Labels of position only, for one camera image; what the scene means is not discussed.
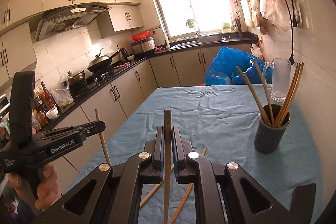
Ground blue terry table cloth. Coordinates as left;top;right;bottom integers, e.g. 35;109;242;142
64;83;324;224

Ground lower kitchen cabinets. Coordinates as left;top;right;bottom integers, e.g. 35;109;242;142
49;43;261;188

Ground wooden chopstick five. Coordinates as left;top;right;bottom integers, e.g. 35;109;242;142
95;109;111;165

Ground steel cooking pot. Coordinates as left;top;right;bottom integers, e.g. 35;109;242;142
67;71;85;87

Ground range hood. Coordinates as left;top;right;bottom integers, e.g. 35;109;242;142
34;4;108;42

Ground wooden chopstick seven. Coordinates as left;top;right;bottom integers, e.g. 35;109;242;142
140;177;165;207

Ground black hanging power cable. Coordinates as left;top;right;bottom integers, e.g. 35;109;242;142
280;0;296;65

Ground steel kitchen sink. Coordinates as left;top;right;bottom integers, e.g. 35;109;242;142
169;35;227;50

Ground condiment bottles cluster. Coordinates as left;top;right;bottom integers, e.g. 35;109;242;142
33;79;74;128

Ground white bag red bin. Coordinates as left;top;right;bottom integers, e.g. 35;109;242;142
250;43;264;60

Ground blue plastic bag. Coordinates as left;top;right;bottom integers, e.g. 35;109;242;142
205;46;265;86

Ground person left hand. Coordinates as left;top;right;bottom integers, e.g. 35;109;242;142
7;162;61;211

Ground wooden chopstick eight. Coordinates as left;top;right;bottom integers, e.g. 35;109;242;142
167;146;208;224

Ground hanging pink plastic bag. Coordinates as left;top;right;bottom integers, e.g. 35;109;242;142
250;0;291;35

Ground white bowl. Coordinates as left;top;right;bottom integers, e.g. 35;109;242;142
46;105;58;120

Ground dark grey utensil holder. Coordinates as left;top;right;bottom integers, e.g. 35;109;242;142
254;113;290;154

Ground clear glass mug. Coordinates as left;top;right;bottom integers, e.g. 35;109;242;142
262;58;291;103

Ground wooden chopstick three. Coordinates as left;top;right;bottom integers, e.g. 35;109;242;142
274;63;301;126

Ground red plastic basin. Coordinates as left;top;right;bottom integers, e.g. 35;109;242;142
131;31;151;42

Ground wooden chopstick six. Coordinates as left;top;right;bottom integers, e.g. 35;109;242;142
163;109;172;223

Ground steel kettle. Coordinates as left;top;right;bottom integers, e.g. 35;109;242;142
119;48;129;62

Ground black wok pan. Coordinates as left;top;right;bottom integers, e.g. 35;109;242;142
88;48;120;73

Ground wooden chopstick four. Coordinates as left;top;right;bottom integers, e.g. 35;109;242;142
280;62;304;126

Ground wooden chopstick one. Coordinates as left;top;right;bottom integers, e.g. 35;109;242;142
236;66;270;124

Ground chrome sink faucet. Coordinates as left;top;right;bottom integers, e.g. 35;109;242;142
186;19;202;38

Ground wooden chopstick two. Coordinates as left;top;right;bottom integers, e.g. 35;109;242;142
252;58;274;125

